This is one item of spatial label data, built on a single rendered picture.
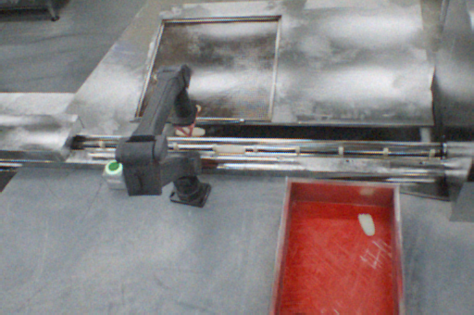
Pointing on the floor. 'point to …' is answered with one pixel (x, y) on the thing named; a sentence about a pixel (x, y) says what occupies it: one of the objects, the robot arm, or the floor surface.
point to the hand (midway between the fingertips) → (190, 130)
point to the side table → (187, 248)
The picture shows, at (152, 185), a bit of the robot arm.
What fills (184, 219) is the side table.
